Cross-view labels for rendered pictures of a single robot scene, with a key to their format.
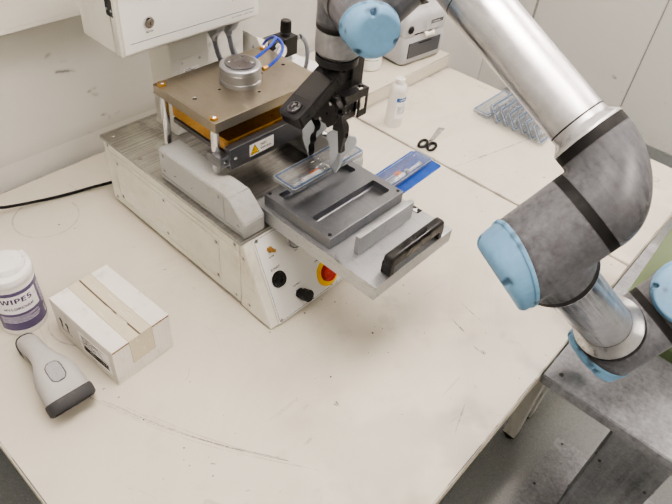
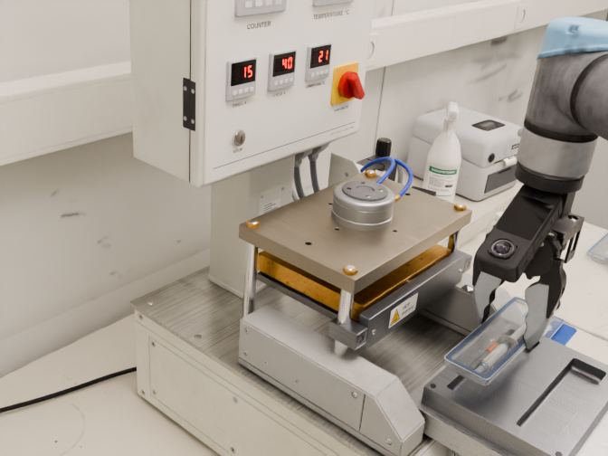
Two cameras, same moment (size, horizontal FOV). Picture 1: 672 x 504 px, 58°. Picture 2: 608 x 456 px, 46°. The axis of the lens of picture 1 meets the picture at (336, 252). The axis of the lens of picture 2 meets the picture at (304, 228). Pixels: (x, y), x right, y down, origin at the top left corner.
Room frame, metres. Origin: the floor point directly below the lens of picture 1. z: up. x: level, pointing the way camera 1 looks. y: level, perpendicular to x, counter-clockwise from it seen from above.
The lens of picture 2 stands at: (0.21, 0.30, 1.51)
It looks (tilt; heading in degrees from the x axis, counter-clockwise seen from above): 27 degrees down; 0
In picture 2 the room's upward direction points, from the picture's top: 5 degrees clockwise
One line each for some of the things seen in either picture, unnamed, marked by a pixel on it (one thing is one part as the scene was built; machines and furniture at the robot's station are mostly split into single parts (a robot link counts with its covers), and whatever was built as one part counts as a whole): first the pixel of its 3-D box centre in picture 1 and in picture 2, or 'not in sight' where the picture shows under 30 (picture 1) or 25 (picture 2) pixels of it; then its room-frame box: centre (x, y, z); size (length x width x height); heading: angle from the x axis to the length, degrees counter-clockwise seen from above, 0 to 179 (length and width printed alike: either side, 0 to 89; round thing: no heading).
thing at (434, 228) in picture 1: (413, 245); not in sight; (0.77, -0.13, 0.99); 0.15 x 0.02 x 0.04; 142
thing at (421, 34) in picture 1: (400, 23); (467, 150); (1.98, -0.12, 0.88); 0.25 x 0.20 x 0.17; 46
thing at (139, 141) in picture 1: (232, 153); (327, 322); (1.07, 0.24, 0.93); 0.46 x 0.35 x 0.01; 52
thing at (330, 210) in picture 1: (334, 197); (527, 387); (0.89, 0.01, 0.98); 0.20 x 0.17 x 0.03; 142
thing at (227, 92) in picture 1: (238, 83); (349, 222); (1.08, 0.23, 1.08); 0.31 x 0.24 x 0.13; 142
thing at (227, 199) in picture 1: (210, 187); (326, 377); (0.90, 0.25, 0.96); 0.25 x 0.05 x 0.07; 52
